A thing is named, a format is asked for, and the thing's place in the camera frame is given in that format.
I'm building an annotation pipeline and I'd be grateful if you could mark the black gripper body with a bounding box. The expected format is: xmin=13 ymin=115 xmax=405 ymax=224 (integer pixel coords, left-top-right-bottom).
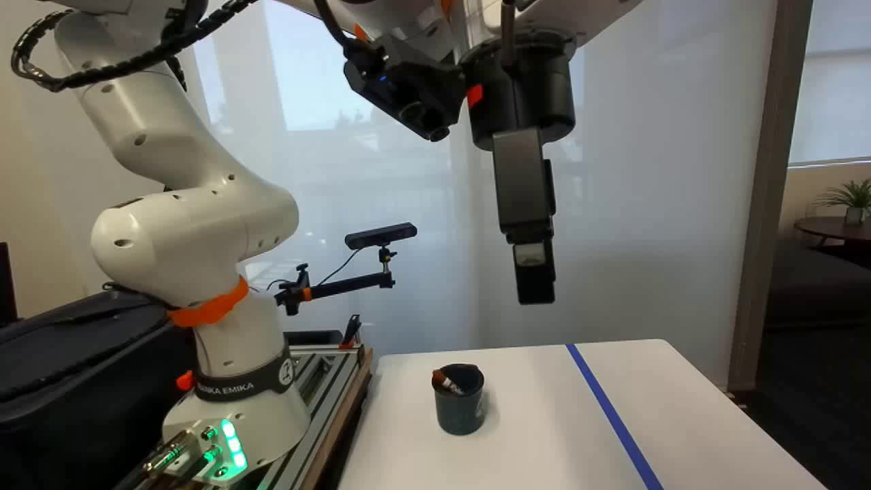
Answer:
xmin=465 ymin=35 xmax=575 ymax=243

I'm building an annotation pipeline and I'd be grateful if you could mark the orange marker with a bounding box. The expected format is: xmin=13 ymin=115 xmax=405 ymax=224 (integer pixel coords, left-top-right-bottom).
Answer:
xmin=434 ymin=369 xmax=462 ymax=394

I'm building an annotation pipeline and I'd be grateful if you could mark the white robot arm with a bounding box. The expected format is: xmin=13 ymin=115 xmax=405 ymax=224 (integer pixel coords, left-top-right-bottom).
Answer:
xmin=39 ymin=0 xmax=642 ymax=485

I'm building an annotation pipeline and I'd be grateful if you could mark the dark teal cup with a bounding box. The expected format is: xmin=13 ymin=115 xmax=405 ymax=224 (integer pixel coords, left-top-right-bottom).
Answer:
xmin=431 ymin=365 xmax=488 ymax=435

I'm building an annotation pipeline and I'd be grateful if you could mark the blue tape line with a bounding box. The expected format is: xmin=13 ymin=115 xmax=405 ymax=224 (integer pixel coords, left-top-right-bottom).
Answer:
xmin=567 ymin=342 xmax=664 ymax=490

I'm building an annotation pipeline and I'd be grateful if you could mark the dark round side table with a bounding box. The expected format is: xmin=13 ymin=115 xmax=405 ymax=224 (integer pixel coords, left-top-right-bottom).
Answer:
xmin=796 ymin=217 xmax=871 ymax=265

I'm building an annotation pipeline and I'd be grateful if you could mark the potted plant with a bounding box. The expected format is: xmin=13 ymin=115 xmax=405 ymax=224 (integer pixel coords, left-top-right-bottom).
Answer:
xmin=831 ymin=179 xmax=871 ymax=225

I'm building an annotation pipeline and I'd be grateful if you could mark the black bag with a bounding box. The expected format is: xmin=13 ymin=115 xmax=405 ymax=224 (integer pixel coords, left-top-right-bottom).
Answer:
xmin=0 ymin=292 xmax=193 ymax=490

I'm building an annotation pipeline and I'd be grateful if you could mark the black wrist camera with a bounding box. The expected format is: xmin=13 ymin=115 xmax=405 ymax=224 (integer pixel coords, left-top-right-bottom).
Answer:
xmin=343 ymin=35 xmax=465 ymax=141

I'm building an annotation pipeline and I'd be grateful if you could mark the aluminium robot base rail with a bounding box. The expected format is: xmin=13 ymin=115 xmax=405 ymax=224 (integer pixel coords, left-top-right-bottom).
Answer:
xmin=134 ymin=329 xmax=375 ymax=490

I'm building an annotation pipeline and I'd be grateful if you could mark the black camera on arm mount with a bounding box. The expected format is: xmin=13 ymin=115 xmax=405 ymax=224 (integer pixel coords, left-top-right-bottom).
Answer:
xmin=272 ymin=221 xmax=422 ymax=319

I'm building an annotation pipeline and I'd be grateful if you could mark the black cable conduit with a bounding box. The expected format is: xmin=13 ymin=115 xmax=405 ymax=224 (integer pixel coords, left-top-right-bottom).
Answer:
xmin=8 ymin=0 xmax=256 ymax=95

